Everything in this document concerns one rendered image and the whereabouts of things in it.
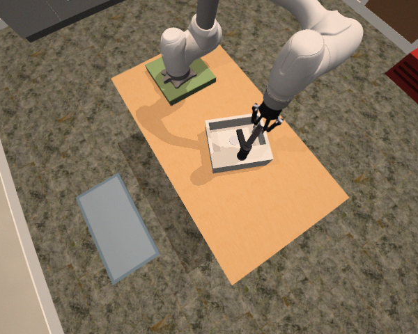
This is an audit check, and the black mixer tap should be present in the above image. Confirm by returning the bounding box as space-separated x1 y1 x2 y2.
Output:
236 124 263 161

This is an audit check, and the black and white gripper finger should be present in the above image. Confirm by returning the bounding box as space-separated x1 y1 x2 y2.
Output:
251 103 264 133
258 116 284 137

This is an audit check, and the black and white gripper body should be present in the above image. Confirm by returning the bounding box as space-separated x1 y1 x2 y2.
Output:
258 101 282 120

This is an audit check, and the grey rectangular sink basin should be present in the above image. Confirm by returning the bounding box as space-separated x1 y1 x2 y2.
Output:
205 113 273 173

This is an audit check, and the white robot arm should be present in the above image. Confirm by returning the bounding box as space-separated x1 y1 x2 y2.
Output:
160 0 363 110

